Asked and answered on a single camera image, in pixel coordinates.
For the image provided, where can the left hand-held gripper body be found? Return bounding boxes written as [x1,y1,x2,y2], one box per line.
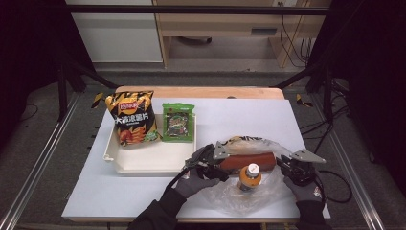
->
[185,141,232,171]

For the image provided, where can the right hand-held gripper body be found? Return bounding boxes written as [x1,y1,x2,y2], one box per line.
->
[281,149,327,187]

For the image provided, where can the clear plastic bag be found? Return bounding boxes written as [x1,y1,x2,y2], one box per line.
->
[200,135,293,216]

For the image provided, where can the orange drink bottle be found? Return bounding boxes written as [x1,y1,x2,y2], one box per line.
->
[238,162,263,193]

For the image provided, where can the red-brown box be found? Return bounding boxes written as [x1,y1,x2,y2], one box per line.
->
[219,151,277,172]

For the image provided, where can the green snack packet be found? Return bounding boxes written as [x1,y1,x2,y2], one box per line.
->
[161,102,195,143]

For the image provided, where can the white plastic tray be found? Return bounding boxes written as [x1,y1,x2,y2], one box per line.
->
[102,113,198,175]

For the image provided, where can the black and yellow chips bag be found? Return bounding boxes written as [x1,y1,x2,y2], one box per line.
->
[104,90,161,148]

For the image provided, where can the person's left hand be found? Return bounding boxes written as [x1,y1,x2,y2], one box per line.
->
[174,169,221,199]

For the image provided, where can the person's right hand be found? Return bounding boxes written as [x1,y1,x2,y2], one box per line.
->
[282,176,324,204]

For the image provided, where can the black metal stand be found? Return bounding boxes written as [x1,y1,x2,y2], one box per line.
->
[56,61,120,123]
[272,63,335,123]

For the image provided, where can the black and yellow tape mark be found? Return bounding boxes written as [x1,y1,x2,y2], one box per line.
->
[91,92,104,109]

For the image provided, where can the wooden desk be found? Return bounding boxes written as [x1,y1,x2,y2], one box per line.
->
[152,0,331,69]

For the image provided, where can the white cabinet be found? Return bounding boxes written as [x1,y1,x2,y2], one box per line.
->
[65,0,164,63]

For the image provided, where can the black metal crossbar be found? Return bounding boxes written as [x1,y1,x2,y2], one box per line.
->
[63,4,329,16]

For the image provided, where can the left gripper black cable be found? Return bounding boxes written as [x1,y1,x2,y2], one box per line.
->
[165,166,193,193]

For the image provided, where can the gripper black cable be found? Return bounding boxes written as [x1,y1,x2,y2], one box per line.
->
[314,169,354,205]
[165,166,193,193]

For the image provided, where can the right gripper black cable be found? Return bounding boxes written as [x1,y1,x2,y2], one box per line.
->
[314,169,354,205]

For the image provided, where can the black floor cable bundle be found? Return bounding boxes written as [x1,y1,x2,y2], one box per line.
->
[300,80,352,154]

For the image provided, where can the black hanging cables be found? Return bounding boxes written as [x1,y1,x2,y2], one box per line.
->
[279,1,317,69]

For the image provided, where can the white wall socket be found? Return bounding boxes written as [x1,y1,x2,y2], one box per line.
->
[272,0,299,8]

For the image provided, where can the thin black floor cable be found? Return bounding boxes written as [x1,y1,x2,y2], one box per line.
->
[22,103,40,122]

